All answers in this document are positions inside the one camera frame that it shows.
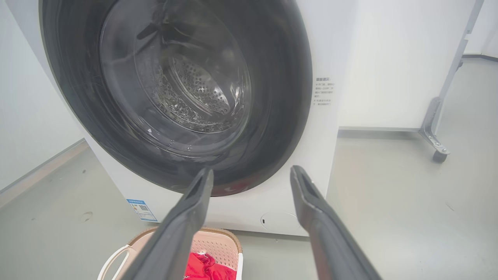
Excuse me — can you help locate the white partition panel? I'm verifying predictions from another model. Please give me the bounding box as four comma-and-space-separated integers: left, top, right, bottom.
338, 0, 477, 132

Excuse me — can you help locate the black round washer door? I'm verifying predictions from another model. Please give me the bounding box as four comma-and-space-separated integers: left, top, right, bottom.
39, 0, 314, 197

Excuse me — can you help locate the white front-load washing machine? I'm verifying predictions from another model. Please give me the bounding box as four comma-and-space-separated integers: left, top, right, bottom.
5, 0, 354, 238

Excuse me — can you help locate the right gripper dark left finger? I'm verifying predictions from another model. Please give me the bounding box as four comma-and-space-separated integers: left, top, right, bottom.
121, 167, 215, 280

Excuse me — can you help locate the blue energy label sticker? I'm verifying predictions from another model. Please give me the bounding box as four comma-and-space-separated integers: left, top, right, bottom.
126, 199, 158, 222

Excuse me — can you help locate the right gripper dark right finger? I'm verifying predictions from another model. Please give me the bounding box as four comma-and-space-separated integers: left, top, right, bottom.
290, 165, 382, 280

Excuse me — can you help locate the red garment with white stripes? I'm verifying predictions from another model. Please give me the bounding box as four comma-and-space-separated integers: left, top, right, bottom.
182, 252, 238, 280

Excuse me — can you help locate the round white filter cover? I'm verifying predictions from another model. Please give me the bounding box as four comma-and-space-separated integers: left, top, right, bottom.
260, 212, 302, 234

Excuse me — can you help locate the pink perforated laundry basket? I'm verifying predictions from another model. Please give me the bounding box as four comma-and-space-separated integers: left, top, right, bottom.
97, 227, 244, 280

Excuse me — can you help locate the grey metal partition leg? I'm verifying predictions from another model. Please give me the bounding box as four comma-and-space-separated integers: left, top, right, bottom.
418, 0, 485, 155

